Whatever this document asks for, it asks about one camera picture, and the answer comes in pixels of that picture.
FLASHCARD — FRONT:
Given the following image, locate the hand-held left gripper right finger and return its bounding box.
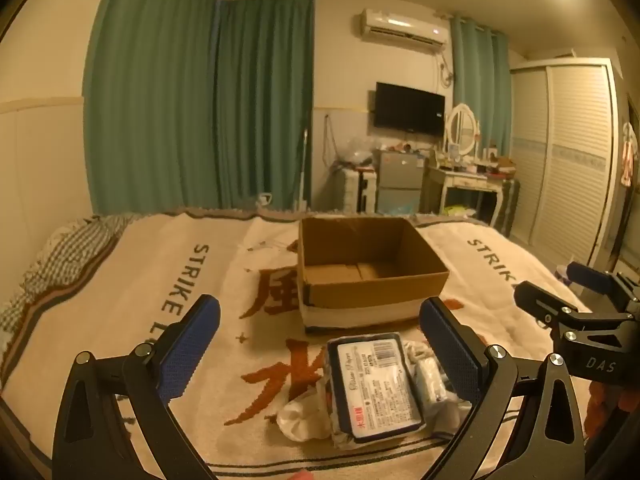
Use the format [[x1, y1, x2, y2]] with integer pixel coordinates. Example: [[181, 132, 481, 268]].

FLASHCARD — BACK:
[[419, 296, 586, 480]]

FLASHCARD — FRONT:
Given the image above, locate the white suitcase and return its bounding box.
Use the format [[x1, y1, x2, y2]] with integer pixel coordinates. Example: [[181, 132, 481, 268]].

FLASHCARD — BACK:
[[342, 167, 378, 212]]

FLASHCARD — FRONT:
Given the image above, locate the white dressing table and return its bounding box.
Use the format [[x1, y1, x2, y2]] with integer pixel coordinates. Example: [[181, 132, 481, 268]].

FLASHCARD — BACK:
[[425, 162, 516, 228]]

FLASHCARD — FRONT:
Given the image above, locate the small white tissue packet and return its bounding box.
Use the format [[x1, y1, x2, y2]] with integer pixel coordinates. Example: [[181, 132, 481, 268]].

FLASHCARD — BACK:
[[414, 355, 453, 404]]

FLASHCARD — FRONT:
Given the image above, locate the white air conditioner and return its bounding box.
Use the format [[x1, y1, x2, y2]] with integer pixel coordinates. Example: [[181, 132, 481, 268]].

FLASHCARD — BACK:
[[359, 8, 448, 53]]

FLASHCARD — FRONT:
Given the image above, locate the white oval vanity mirror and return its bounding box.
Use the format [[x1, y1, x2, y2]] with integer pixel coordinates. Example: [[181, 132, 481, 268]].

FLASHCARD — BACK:
[[445, 102, 482, 157]]

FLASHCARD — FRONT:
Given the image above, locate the white louvred wardrobe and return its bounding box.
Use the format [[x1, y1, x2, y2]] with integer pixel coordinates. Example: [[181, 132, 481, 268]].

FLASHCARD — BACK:
[[507, 57, 626, 271]]

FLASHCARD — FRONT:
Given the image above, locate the black wall television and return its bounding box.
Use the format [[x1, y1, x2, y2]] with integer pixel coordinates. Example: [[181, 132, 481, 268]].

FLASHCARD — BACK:
[[375, 81, 446, 136]]

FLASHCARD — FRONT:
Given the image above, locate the wide green curtain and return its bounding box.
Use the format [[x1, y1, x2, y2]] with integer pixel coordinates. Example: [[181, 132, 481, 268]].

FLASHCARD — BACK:
[[82, 0, 221, 216]]

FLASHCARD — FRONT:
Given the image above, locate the small grey fridge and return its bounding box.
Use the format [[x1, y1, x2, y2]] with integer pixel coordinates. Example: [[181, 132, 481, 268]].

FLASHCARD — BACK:
[[374, 150, 426, 215]]

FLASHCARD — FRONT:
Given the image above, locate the checked bed sheet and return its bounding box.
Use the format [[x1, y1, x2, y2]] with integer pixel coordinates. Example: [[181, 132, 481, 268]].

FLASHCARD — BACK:
[[0, 215, 136, 331]]

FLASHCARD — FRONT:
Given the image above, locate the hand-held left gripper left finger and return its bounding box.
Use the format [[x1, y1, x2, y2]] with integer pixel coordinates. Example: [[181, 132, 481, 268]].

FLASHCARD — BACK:
[[52, 294, 221, 480]]

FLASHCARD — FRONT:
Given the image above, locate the dark blue tissue pack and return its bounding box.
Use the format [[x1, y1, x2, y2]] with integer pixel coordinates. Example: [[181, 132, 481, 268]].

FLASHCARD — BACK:
[[325, 332, 427, 448]]

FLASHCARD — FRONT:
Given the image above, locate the cream printed blanket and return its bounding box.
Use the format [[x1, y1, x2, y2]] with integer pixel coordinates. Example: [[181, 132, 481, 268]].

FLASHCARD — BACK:
[[0, 210, 601, 480]]

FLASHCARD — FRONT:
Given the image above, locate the cardboard box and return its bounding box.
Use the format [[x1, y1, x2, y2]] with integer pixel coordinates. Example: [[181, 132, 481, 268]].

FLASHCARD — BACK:
[[297, 216, 450, 337]]

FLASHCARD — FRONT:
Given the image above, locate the hanging pink garment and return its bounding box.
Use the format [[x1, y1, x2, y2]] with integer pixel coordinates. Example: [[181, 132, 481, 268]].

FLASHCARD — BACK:
[[620, 122, 638, 186]]

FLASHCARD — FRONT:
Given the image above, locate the narrow green curtain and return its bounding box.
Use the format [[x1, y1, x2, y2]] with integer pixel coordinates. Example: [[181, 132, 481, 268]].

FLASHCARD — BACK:
[[449, 14, 512, 161]]

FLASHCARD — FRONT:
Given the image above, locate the clear plastic bag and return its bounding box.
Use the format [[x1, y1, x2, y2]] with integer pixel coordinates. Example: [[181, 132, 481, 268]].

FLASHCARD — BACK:
[[336, 136, 376, 167]]

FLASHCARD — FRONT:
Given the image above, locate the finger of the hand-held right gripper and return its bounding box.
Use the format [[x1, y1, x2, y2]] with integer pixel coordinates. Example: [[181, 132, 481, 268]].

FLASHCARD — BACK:
[[567, 260, 621, 297], [514, 280, 583, 333]]

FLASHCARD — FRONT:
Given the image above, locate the dark suitcase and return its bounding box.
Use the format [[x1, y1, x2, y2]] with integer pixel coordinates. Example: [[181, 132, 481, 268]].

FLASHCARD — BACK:
[[500, 180, 521, 238]]

